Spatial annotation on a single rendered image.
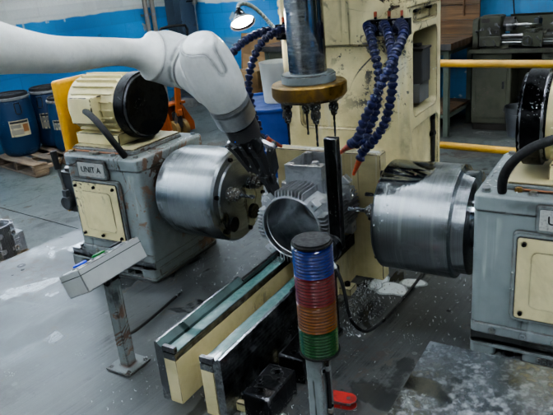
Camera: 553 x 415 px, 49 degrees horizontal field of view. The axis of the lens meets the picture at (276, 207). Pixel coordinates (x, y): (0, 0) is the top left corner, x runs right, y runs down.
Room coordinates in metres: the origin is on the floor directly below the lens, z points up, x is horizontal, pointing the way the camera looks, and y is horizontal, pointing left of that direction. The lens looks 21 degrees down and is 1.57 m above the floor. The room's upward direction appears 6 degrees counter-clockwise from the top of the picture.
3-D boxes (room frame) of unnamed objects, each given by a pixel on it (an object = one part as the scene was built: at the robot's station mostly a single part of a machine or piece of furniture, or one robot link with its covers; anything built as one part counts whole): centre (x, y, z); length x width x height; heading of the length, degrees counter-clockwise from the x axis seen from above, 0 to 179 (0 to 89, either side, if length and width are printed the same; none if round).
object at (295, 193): (1.40, -0.08, 1.02); 0.20 x 0.19 x 0.19; 148
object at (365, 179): (1.54, -0.17, 0.97); 0.30 x 0.11 x 0.34; 57
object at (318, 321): (0.79, -0.05, 1.10); 0.06 x 0.06 x 0.04
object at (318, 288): (0.79, -0.05, 1.14); 0.06 x 0.06 x 0.04
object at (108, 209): (1.73, 0.42, 0.99); 0.35 x 0.31 x 0.37; 57
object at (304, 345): (0.79, -0.05, 1.05); 0.06 x 0.06 x 0.04
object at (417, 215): (1.23, -0.36, 1.04); 0.41 x 0.25 x 0.25; 57
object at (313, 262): (0.79, -0.05, 1.19); 0.06 x 0.06 x 0.04
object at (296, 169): (1.44, -0.10, 1.11); 0.12 x 0.11 x 0.07; 148
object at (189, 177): (1.60, 0.21, 1.04); 0.37 x 0.25 x 0.25; 57
